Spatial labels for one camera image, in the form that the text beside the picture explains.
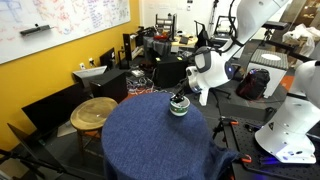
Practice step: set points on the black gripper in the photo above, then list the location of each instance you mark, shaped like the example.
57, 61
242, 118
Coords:
186, 88

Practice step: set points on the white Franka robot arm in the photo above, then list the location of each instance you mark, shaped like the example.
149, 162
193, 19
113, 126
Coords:
290, 123

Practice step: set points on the green and white mug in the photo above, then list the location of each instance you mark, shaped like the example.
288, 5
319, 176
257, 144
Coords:
180, 111

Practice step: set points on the black cube box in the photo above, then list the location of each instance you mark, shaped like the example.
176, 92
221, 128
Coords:
170, 71

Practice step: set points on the blue table cloth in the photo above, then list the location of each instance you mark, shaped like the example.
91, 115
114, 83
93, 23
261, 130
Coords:
150, 140

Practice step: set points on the gray covered desk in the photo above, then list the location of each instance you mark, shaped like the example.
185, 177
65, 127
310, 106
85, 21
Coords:
160, 46

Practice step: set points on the orange and black clamp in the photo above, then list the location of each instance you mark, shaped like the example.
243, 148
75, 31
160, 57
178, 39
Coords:
233, 122
246, 159

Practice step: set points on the black office chair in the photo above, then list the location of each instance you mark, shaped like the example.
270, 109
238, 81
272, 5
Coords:
201, 35

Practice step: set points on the black cabinet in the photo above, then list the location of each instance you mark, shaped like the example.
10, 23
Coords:
110, 83

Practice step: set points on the black computer tower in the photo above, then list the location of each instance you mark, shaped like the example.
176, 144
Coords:
127, 46

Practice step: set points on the black backpack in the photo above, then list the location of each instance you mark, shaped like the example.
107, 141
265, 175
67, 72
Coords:
253, 83

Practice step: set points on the black upright monitor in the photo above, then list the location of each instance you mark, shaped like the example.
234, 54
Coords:
107, 58

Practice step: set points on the round wooden stool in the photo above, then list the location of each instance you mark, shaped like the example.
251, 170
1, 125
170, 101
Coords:
93, 113

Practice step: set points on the light gray panel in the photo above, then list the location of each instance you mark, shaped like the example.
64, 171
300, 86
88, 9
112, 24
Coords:
90, 71

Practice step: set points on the large black monitor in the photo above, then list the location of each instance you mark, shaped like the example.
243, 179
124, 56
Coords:
53, 110

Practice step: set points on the scribbled whiteboard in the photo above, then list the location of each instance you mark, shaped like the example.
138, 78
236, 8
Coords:
66, 20

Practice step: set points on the white plastic bags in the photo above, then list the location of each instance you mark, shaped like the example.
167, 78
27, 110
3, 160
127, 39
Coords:
300, 36

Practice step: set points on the small black leaning monitor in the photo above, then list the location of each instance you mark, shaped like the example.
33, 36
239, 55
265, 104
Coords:
26, 143

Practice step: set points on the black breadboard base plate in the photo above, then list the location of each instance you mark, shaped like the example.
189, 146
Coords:
253, 143

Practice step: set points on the white wall outlet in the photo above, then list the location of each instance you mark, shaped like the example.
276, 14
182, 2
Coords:
82, 66

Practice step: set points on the black camera stand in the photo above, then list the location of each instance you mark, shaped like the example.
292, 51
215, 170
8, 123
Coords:
275, 25

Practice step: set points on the black camera tripod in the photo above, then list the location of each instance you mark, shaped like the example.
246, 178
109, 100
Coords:
33, 163

